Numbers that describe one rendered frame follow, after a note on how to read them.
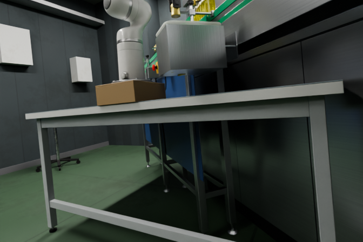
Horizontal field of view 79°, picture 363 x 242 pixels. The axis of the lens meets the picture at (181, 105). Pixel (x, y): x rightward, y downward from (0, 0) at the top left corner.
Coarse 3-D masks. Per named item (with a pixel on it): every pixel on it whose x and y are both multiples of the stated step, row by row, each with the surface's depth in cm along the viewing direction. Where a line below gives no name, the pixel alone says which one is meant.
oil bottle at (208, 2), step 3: (204, 0) 112; (207, 0) 111; (210, 0) 111; (213, 0) 112; (201, 3) 115; (204, 3) 112; (207, 3) 111; (210, 3) 111; (213, 3) 112; (201, 6) 115; (204, 6) 112; (207, 6) 111; (210, 6) 111; (213, 6) 112; (204, 9) 113; (207, 9) 111; (210, 9) 111; (213, 9) 112; (204, 15) 113
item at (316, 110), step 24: (312, 96) 63; (48, 120) 131; (72, 120) 120; (96, 120) 110; (120, 120) 102; (144, 120) 95; (168, 120) 89; (192, 120) 84; (312, 120) 64; (48, 144) 138; (312, 144) 64; (48, 168) 137; (48, 192) 136; (48, 216) 137; (96, 216) 115; (120, 216) 108; (192, 240) 87; (216, 240) 83; (336, 240) 63
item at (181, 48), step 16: (160, 32) 81; (176, 32) 75; (192, 32) 77; (208, 32) 79; (160, 48) 84; (176, 48) 75; (192, 48) 77; (208, 48) 79; (224, 48) 81; (160, 64) 86; (176, 64) 75; (192, 64) 77; (208, 64) 79; (224, 64) 81
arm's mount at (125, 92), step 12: (108, 84) 97; (120, 84) 93; (132, 84) 90; (144, 84) 96; (156, 84) 103; (96, 96) 101; (108, 96) 97; (120, 96) 94; (132, 96) 90; (144, 96) 95; (156, 96) 103
